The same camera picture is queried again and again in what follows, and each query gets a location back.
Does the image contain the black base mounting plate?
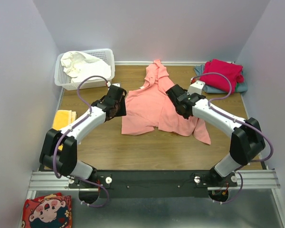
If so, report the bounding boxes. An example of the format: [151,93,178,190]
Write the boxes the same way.
[68,170,238,200]

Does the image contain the folded yellow towel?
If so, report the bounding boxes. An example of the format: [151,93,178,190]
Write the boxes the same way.
[52,109,78,152]

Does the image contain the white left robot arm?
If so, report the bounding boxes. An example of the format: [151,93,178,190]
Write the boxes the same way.
[39,85,127,188]

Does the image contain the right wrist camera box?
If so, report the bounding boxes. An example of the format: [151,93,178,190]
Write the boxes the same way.
[188,80,205,95]

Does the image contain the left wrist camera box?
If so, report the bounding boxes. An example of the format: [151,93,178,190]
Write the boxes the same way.
[106,82,121,87]

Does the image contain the pink t shirt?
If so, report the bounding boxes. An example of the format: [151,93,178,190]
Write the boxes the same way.
[121,60,211,145]

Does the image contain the white cloth in basket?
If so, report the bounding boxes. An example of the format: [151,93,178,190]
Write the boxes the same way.
[60,51,111,83]

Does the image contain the white plastic basket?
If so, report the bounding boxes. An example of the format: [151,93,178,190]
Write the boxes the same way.
[54,48,115,90]

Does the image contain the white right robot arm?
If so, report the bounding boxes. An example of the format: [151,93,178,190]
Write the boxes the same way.
[166,85,266,186]

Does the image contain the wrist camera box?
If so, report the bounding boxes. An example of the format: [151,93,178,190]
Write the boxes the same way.
[106,82,121,87]
[188,80,205,95]

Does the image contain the folded blue t shirt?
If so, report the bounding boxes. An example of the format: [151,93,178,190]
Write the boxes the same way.
[194,64,248,94]

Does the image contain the aluminium frame rail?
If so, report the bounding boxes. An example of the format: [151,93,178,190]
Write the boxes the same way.
[28,170,281,192]

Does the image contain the red cartoon print cloth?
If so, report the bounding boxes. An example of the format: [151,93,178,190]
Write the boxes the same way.
[21,192,72,228]

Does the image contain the folded red t shirt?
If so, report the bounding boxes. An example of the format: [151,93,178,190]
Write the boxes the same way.
[199,59,244,93]

